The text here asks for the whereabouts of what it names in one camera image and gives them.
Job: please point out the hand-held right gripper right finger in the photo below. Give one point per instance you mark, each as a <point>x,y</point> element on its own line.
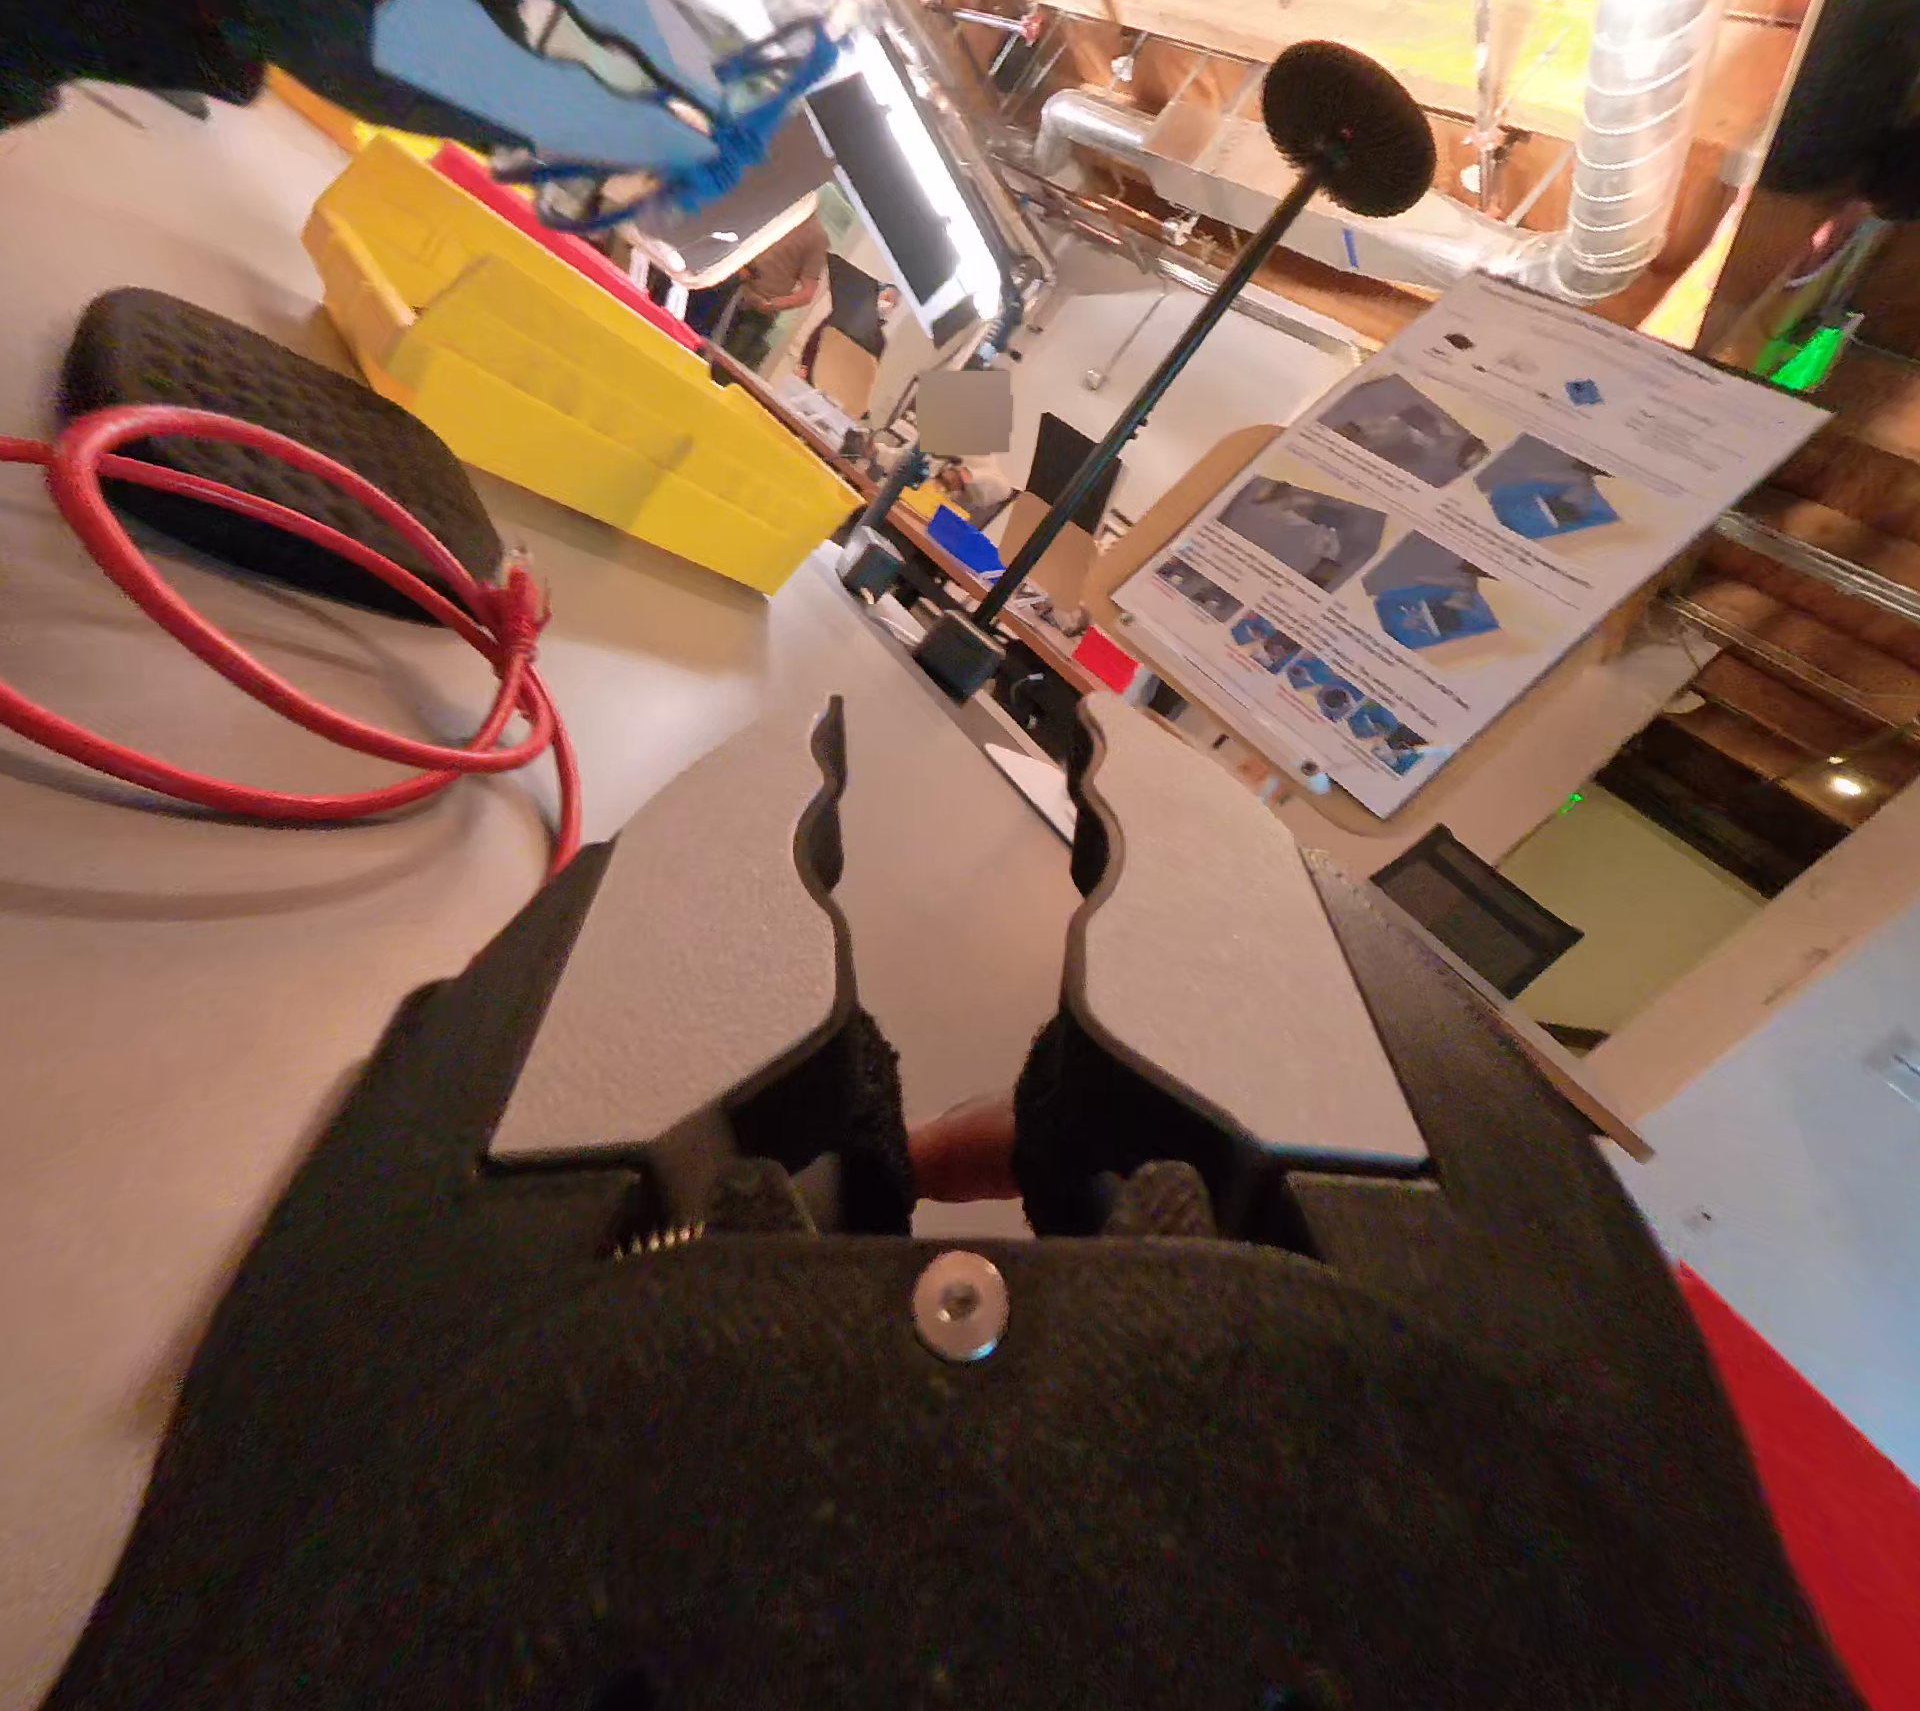
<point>1244,976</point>

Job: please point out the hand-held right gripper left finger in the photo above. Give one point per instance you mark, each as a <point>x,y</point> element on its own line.
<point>675,976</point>

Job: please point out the yellow plastic bin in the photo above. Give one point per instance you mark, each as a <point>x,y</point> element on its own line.
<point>601,436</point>

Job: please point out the red plastic bin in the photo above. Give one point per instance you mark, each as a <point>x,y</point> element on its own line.
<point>1107,662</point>
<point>1830,1515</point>
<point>570,240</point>

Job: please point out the person's right hand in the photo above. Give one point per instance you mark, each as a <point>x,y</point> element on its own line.
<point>969,1148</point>

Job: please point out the black and white light bar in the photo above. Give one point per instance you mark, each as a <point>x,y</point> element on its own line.
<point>901,196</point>

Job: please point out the black textured wrist pad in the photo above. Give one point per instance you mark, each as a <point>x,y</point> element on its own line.
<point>194,368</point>

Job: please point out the black power cube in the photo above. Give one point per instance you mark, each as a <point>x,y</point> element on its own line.
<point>956,656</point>
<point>867,566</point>

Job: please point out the blue plastic bin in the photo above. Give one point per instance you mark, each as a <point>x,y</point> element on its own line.
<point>960,542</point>

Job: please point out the illustrated instruction poster board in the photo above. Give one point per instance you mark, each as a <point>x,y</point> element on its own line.
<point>1500,510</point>

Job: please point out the grey metal pole with clamp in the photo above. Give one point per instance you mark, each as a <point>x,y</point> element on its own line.
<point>897,488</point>

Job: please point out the silver ventilation duct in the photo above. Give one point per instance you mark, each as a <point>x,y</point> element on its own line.
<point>1634,90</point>

